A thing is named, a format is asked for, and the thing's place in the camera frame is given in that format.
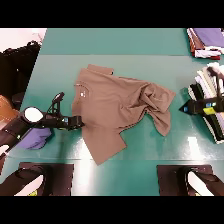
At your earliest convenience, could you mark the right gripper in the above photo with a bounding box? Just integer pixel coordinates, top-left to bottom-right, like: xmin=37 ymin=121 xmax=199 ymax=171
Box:
xmin=186 ymin=97 xmax=216 ymax=116

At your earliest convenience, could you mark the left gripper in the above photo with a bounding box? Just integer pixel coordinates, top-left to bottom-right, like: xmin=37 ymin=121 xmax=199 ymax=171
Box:
xmin=65 ymin=115 xmax=85 ymax=131

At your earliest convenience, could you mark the brown T-shirt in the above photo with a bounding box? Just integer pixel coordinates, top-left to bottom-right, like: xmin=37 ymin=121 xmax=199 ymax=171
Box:
xmin=71 ymin=64 xmax=177 ymax=166

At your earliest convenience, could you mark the small white garment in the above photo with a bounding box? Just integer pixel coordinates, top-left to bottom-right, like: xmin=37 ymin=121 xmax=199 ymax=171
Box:
xmin=194 ymin=48 xmax=222 ymax=61

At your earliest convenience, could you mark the red-brown garment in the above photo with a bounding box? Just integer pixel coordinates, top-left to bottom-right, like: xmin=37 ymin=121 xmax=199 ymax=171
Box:
xmin=186 ymin=28 xmax=205 ymax=55

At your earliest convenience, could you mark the black bag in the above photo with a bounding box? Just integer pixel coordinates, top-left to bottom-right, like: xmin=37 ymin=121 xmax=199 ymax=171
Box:
xmin=0 ymin=40 xmax=42 ymax=103

